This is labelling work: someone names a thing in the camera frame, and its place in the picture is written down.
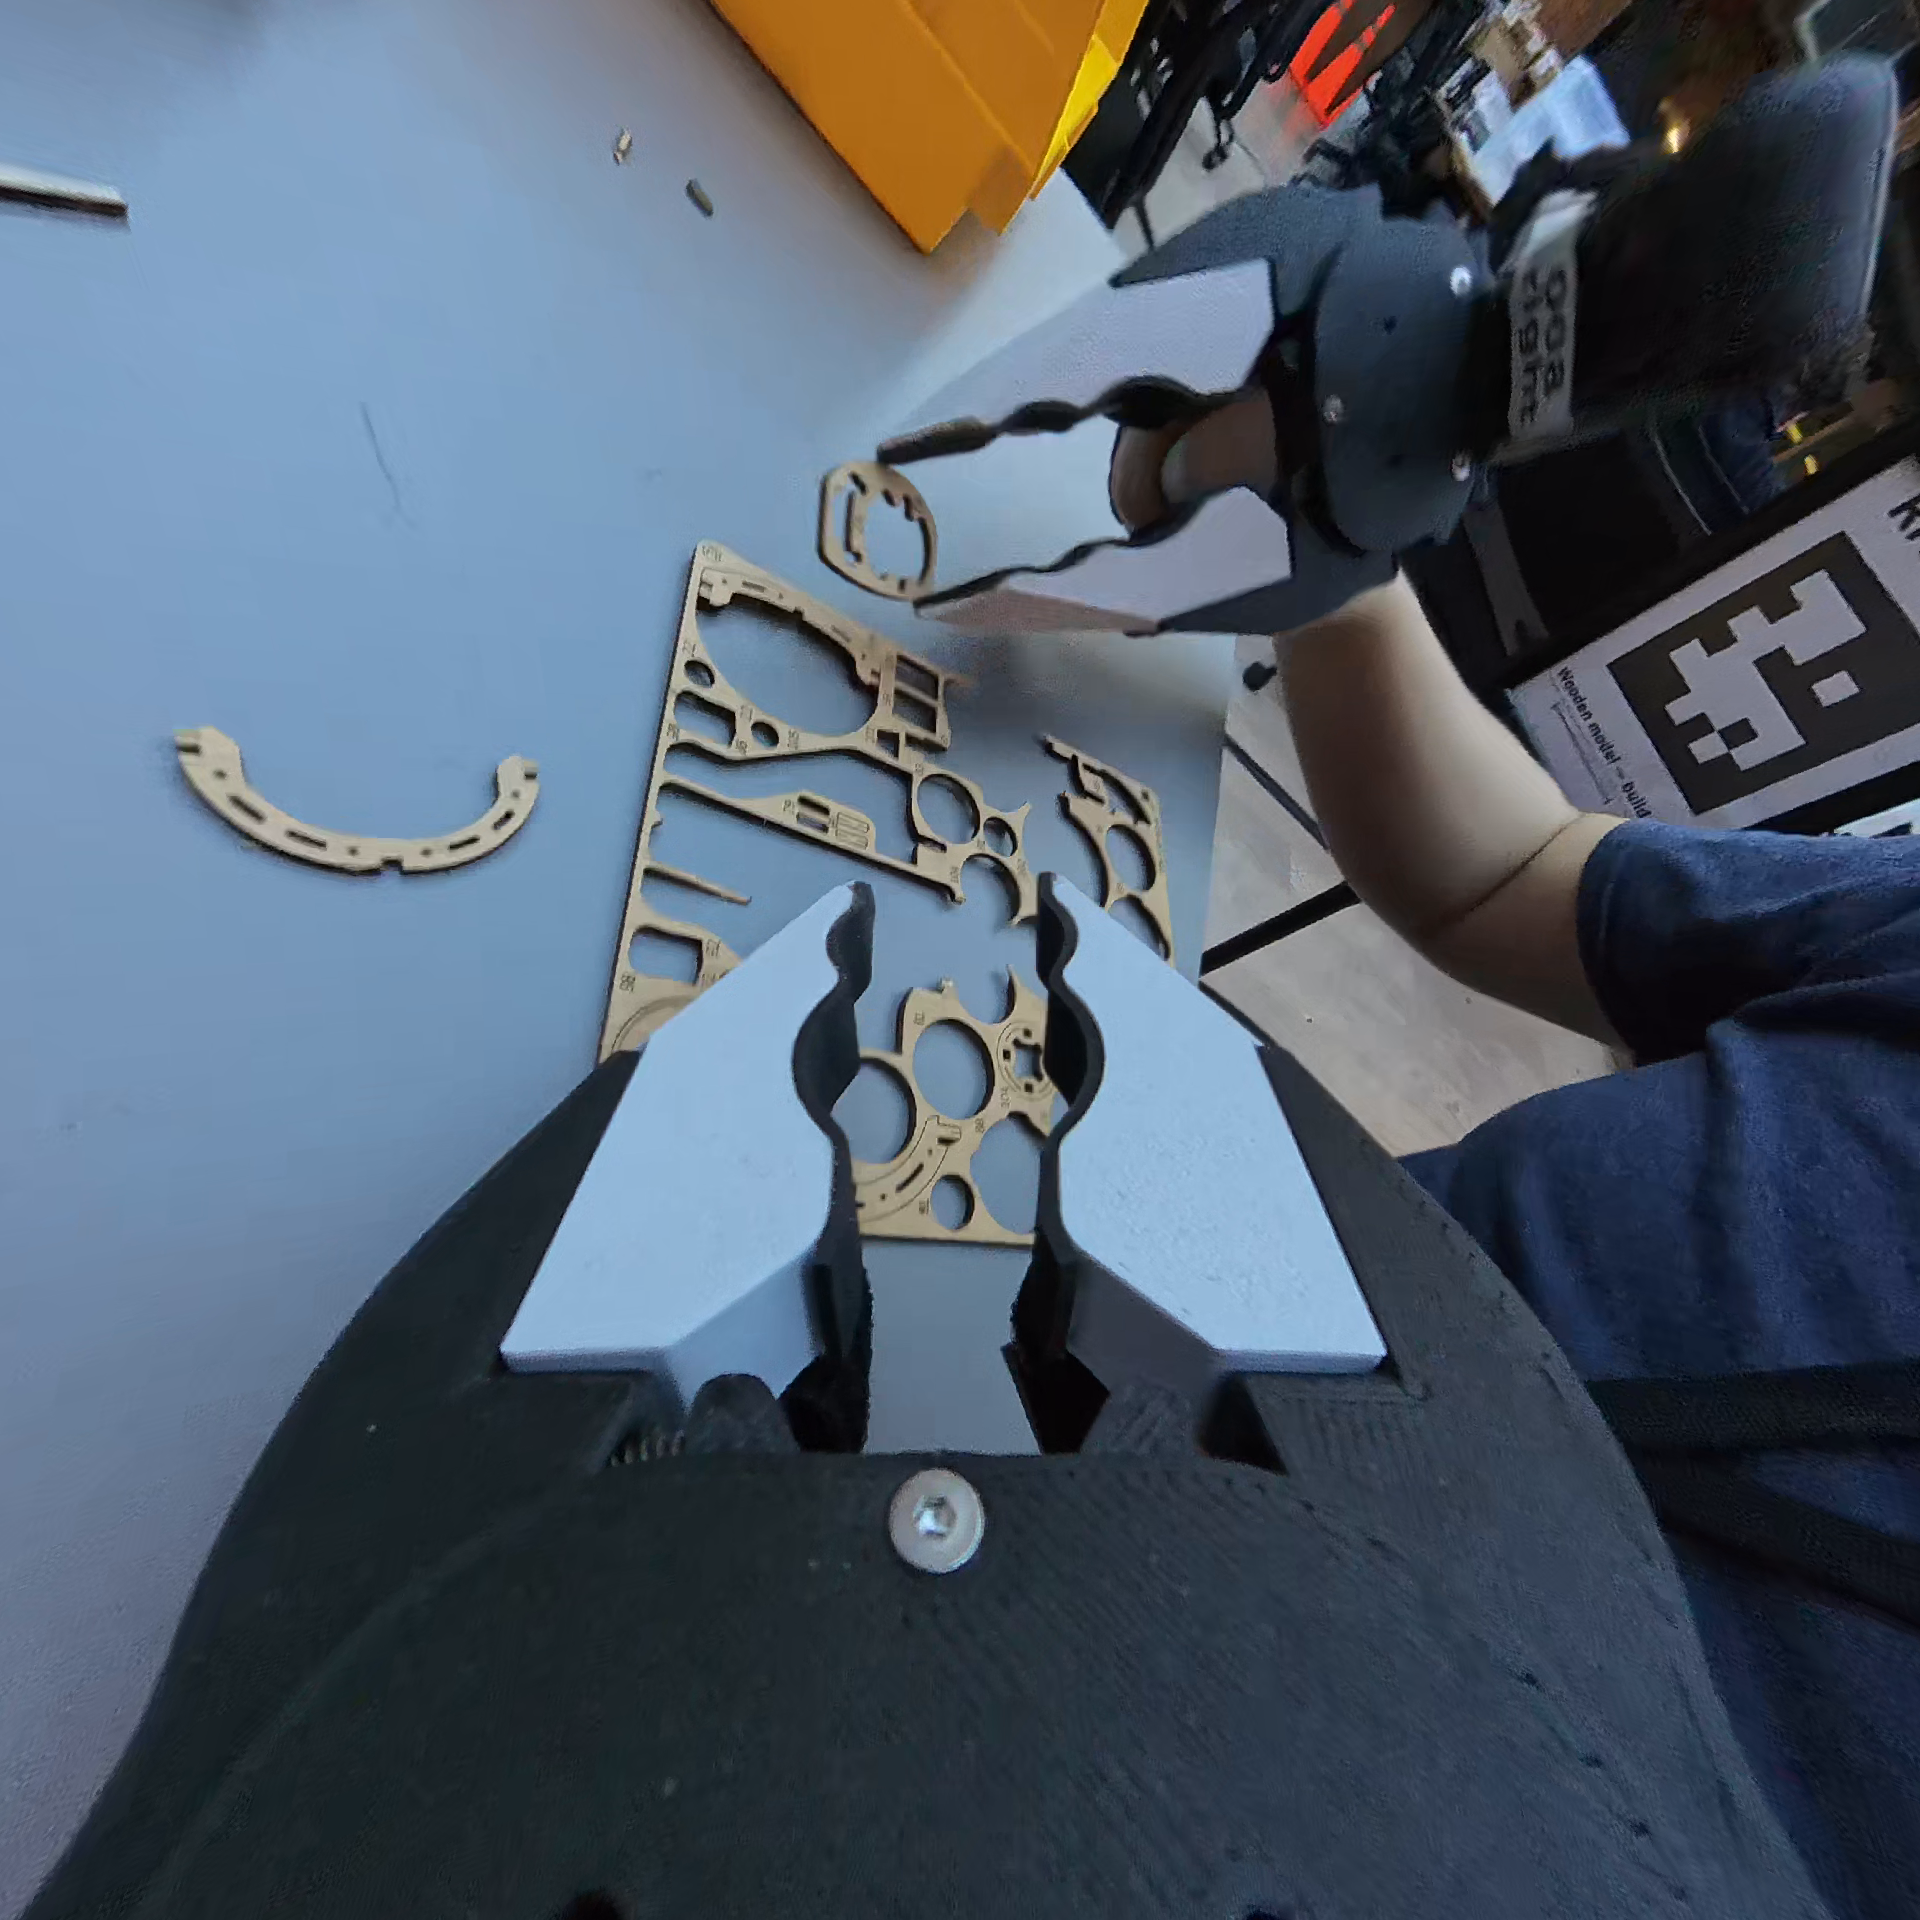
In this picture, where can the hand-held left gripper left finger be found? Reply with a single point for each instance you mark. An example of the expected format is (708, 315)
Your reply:
(691, 1172)

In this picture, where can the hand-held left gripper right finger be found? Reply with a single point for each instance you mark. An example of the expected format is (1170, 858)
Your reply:
(1214, 1186)

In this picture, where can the thin wooden stick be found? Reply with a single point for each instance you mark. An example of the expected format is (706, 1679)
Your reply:
(60, 188)

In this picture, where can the small wooden parts sheet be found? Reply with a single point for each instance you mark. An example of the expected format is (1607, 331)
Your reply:
(1152, 820)

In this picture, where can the black and white marker sign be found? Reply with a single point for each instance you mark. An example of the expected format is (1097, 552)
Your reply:
(1756, 676)

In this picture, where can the person's right hand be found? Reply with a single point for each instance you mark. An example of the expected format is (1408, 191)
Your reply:
(1200, 459)

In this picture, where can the curved wooden arc part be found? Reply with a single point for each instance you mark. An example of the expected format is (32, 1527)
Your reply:
(359, 855)

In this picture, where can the yellow plastic bin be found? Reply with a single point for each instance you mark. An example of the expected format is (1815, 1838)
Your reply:
(900, 90)

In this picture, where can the person's right forearm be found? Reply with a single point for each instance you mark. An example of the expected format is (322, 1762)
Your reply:
(1424, 811)

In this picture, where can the large wooden parts sheet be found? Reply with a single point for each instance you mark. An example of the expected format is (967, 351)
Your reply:
(891, 1215)

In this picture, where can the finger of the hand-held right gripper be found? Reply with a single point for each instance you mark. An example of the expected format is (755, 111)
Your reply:
(1155, 339)
(1185, 571)

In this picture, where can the orange safety cone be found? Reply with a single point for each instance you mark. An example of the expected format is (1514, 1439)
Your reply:
(1343, 53)

